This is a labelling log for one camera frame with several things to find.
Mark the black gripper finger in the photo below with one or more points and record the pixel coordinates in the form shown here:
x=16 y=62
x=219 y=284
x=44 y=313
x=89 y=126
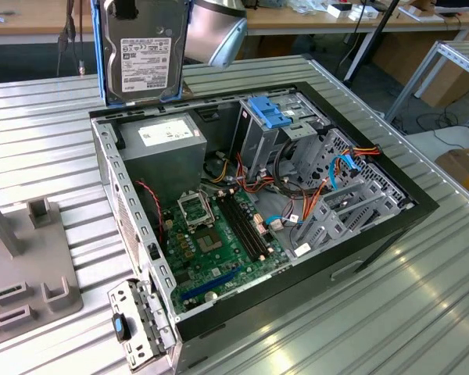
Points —
x=125 y=8

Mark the hard disk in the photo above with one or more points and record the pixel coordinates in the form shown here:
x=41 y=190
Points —
x=144 y=66

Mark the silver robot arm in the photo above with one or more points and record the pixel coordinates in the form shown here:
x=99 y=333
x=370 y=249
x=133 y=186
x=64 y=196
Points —
x=219 y=35

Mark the wooden desk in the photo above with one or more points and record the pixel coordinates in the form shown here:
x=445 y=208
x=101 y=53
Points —
x=23 y=25
x=316 y=24

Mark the grey power supply unit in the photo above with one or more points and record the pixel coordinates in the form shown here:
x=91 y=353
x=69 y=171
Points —
x=160 y=164

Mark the blue drive cage latch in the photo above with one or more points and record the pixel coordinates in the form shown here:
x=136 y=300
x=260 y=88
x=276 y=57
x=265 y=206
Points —
x=266 y=111

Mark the grey optical drive cage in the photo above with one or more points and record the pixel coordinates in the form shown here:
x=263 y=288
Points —
x=258 y=144

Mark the black tripod pole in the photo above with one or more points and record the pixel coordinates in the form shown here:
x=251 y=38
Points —
x=365 y=51

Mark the black RAM slot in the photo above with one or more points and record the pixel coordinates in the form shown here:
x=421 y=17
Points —
x=238 y=228
x=249 y=226

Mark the CPU socket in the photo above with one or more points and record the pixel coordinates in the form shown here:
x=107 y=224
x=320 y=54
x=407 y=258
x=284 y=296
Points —
x=210 y=242

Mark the green motherboard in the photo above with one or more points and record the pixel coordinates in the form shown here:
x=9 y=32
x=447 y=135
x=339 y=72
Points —
x=219 y=265

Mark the grey parts rack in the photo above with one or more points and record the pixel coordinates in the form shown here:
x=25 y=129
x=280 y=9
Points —
x=31 y=265

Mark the brown cardboard box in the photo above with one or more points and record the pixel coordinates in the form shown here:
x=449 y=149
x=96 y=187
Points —
x=398 y=54

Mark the blue expansion slot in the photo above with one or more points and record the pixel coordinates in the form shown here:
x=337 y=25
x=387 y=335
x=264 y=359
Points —
x=211 y=284

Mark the white paper label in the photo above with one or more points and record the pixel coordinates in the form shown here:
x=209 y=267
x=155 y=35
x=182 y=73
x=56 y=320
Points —
x=303 y=249

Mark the silver coin battery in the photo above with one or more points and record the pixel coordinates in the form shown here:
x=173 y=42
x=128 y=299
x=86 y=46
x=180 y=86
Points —
x=211 y=296

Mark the black blue latch knob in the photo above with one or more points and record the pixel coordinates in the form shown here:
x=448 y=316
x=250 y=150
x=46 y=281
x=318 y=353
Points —
x=119 y=326

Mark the black open PC case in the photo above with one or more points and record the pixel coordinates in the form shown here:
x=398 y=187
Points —
x=375 y=246

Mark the white low table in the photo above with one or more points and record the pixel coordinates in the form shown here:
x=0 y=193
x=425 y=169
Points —
x=445 y=142

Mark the cardboard box yellow tape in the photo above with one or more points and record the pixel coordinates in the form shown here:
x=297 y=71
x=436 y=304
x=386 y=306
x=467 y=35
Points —
x=457 y=164

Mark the grey slot retention bracket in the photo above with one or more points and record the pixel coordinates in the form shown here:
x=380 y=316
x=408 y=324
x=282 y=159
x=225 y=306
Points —
x=140 y=301

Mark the metal shelf frame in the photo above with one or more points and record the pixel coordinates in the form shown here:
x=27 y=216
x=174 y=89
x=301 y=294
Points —
x=463 y=62

